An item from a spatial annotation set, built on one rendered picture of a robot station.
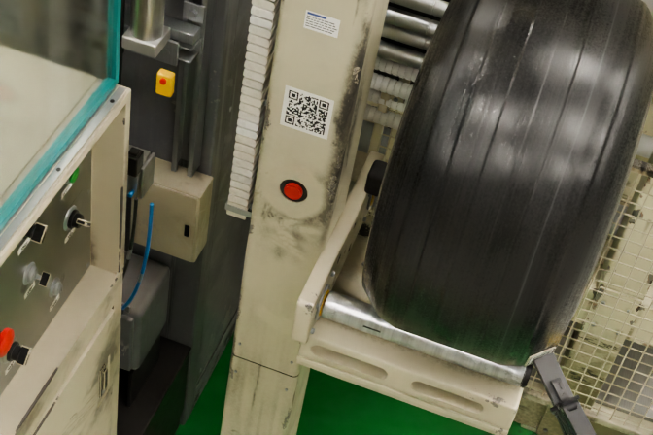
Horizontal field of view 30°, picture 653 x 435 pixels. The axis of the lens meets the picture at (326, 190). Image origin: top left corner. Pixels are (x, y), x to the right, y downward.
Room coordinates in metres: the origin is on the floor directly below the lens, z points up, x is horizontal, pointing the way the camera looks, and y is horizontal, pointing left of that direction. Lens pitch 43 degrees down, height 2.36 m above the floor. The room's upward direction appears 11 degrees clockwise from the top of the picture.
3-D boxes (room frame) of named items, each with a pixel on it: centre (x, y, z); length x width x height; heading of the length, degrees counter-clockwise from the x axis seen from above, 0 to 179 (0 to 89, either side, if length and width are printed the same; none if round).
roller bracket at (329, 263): (1.44, -0.04, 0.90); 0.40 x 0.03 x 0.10; 169
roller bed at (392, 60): (1.82, -0.07, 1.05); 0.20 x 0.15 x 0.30; 79
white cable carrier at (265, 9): (1.43, 0.13, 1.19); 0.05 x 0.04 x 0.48; 169
